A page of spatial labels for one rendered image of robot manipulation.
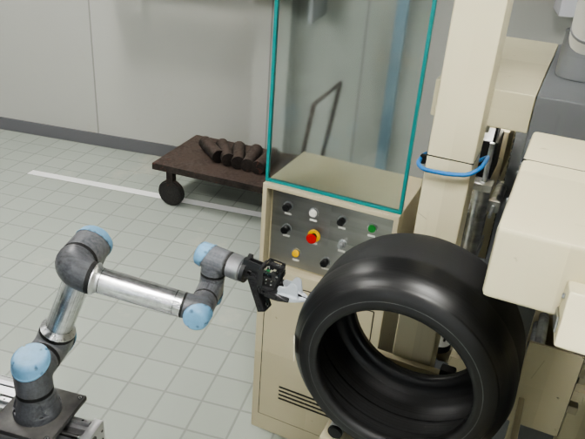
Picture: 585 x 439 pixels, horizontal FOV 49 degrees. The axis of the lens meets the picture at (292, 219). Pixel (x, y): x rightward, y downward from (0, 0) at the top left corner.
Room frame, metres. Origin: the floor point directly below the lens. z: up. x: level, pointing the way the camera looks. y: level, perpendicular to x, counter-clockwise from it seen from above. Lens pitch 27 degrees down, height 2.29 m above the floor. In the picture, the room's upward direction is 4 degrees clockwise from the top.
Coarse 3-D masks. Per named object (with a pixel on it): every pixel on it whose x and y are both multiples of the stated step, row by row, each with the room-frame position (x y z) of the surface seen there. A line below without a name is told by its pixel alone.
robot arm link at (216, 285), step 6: (204, 276) 1.59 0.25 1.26; (204, 282) 1.59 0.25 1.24; (210, 282) 1.59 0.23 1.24; (216, 282) 1.59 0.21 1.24; (222, 282) 1.61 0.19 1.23; (198, 288) 1.56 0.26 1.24; (210, 288) 1.56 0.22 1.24; (216, 288) 1.57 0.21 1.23; (222, 288) 1.61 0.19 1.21; (216, 294) 1.55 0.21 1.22; (222, 294) 1.62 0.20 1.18
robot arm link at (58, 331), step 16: (80, 240) 1.62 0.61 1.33; (96, 240) 1.64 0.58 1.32; (96, 256) 1.60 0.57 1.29; (64, 288) 1.64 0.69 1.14; (64, 304) 1.63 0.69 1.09; (80, 304) 1.66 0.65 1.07; (48, 320) 1.66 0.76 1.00; (64, 320) 1.64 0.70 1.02; (48, 336) 1.63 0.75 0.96; (64, 336) 1.65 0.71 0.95; (64, 352) 1.65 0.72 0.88
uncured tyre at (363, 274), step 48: (384, 240) 1.51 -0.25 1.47; (432, 240) 1.49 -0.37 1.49; (336, 288) 1.37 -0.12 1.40; (384, 288) 1.31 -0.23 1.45; (432, 288) 1.29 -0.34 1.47; (480, 288) 1.34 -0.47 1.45; (336, 336) 1.61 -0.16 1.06; (480, 336) 1.23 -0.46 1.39; (336, 384) 1.48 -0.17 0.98; (384, 384) 1.55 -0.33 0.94; (432, 384) 1.51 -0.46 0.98; (480, 384) 1.20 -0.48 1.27; (384, 432) 1.37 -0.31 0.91; (432, 432) 1.36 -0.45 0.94; (480, 432) 1.19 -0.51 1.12
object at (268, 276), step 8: (248, 256) 1.58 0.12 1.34; (248, 264) 1.56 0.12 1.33; (256, 264) 1.55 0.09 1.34; (264, 264) 1.55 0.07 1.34; (272, 264) 1.56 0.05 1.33; (240, 272) 1.55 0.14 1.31; (248, 272) 1.58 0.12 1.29; (256, 272) 1.56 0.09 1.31; (264, 272) 1.54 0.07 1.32; (272, 272) 1.53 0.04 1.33; (280, 272) 1.55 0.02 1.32; (240, 280) 1.56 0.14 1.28; (256, 280) 1.55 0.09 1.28; (264, 280) 1.53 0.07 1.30; (272, 280) 1.51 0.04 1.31; (280, 280) 1.57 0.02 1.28; (264, 288) 1.52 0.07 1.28; (272, 288) 1.52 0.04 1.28
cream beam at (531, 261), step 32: (544, 160) 1.36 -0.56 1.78; (576, 160) 1.38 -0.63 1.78; (512, 192) 1.17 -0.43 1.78; (544, 192) 1.18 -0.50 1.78; (576, 192) 1.19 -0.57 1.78; (512, 224) 1.03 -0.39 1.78; (544, 224) 1.04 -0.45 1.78; (576, 224) 1.05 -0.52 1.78; (512, 256) 1.00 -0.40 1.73; (544, 256) 0.98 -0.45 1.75; (576, 256) 0.96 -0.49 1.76; (512, 288) 1.00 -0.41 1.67; (544, 288) 0.98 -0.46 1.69
